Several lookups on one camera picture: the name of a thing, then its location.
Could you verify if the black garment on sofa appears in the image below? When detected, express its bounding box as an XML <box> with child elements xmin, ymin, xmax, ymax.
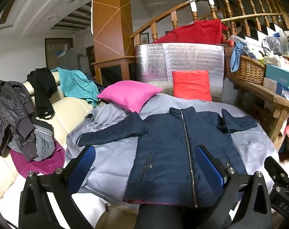
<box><xmin>27</xmin><ymin>67</ymin><xmax>57</xmax><ymax>120</ymax></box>

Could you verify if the red blanket on railing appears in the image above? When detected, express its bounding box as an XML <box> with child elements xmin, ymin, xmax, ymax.
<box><xmin>154</xmin><ymin>19</ymin><xmax>229</xmax><ymax>45</ymax></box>

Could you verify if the pink pillow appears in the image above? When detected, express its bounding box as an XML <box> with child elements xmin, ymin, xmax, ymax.
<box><xmin>97</xmin><ymin>80</ymin><xmax>163</xmax><ymax>113</ymax></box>

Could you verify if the magenta garment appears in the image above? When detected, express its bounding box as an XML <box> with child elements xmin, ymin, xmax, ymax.
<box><xmin>10</xmin><ymin>139</ymin><xmax>65</xmax><ymax>178</ymax></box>

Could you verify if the dark grey puffer jacket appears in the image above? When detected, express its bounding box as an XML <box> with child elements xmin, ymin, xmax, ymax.
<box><xmin>0</xmin><ymin>80</ymin><xmax>35</xmax><ymax>157</ymax></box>

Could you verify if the cream leather sofa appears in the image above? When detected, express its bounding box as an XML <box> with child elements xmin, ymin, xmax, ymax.
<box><xmin>0</xmin><ymin>72</ymin><xmax>92</xmax><ymax>200</ymax></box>

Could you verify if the wooden stair railing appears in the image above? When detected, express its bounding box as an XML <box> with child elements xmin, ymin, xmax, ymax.
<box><xmin>130</xmin><ymin>0</ymin><xmax>289</xmax><ymax>45</ymax></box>

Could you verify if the silver foil insulation panel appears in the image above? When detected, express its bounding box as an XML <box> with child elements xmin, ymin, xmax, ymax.
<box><xmin>136</xmin><ymin>43</ymin><xmax>224</xmax><ymax>102</ymax></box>

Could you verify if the navy blue zip jacket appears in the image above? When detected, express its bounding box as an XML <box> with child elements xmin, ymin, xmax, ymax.
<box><xmin>78</xmin><ymin>107</ymin><xmax>258</xmax><ymax>207</ymax></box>

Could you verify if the wooden side table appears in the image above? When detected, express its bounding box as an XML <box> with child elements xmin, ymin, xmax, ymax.
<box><xmin>229</xmin><ymin>77</ymin><xmax>289</xmax><ymax>149</ymax></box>

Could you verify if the red-orange pillow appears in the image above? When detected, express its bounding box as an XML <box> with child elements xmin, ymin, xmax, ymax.
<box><xmin>172</xmin><ymin>70</ymin><xmax>212</xmax><ymax>101</ymax></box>

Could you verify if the teal garment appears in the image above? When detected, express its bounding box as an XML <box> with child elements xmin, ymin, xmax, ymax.
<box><xmin>51</xmin><ymin>67</ymin><xmax>99</xmax><ymax>108</ymax></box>

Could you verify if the grey knitted sweater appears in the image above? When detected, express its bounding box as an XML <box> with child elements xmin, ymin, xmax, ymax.
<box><xmin>9</xmin><ymin>125</ymin><xmax>56</xmax><ymax>162</ymax></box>

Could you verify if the light blue cloth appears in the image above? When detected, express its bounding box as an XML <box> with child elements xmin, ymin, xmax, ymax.
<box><xmin>230</xmin><ymin>42</ymin><xmax>257</xmax><ymax>73</ymax></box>

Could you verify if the wicker basket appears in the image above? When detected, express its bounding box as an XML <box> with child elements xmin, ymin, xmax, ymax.
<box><xmin>224</xmin><ymin>54</ymin><xmax>266</xmax><ymax>86</ymax></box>

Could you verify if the grey bed sheet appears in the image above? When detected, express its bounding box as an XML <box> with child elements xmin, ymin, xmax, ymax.
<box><xmin>66</xmin><ymin>94</ymin><xmax>278</xmax><ymax>207</ymax></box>

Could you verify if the teal cardboard box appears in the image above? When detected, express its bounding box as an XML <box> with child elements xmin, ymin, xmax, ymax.
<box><xmin>265</xmin><ymin>64</ymin><xmax>289</xmax><ymax>89</ymax></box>

